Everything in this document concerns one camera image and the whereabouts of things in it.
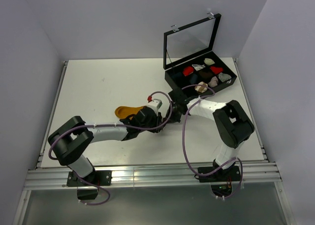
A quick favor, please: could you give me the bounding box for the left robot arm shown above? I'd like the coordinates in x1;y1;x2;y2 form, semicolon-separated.
48;106;162;185

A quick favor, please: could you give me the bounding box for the red rolled sock right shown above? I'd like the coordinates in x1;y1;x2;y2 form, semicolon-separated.
210;66;224;75

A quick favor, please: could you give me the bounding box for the blue rolled sock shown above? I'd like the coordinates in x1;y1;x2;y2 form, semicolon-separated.
189;74;198;85

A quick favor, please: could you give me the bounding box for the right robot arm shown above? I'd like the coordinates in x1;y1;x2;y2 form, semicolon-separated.
168;89;254;181

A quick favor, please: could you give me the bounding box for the white grey rolled sock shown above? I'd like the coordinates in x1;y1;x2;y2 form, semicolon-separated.
191;64;205;71

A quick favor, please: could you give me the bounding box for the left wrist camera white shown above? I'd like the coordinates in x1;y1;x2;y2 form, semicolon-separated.
146;96;162;113

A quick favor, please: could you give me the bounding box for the mustard yellow sock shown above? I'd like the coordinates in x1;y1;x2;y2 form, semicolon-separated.
115;106;144;119

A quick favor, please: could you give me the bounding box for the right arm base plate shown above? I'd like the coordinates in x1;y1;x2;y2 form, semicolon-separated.
197;164;242;184

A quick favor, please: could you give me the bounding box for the dark brown rolled sock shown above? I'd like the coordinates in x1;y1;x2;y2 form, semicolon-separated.
198;70;214;79

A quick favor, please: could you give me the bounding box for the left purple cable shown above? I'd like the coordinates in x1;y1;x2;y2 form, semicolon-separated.
48;91;173;206

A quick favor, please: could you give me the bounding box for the aluminium front rail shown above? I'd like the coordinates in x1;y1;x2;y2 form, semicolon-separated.
23;161;282;191

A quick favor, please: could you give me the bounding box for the pink beige rolled sock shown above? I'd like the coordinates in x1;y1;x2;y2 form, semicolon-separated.
208;76;219;88

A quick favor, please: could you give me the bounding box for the red rolled sock left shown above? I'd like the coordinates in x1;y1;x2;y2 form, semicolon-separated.
183;66;194;76

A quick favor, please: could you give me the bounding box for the glass box lid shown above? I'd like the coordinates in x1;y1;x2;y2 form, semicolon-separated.
163;12;221;70

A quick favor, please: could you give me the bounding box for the red rolled sock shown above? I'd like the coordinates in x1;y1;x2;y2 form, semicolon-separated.
183;66;194;76
210;66;224;75

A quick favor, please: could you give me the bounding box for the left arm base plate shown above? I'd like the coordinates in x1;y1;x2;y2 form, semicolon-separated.
66;170;112;187

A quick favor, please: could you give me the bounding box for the brown striped sock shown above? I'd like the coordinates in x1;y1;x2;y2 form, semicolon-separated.
194;82;208;94

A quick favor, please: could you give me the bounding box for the pale green rolled sock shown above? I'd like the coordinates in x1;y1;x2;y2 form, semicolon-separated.
204;58;215;66

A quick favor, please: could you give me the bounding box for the black storage box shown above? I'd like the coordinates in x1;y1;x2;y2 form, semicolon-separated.
164;51;237;97

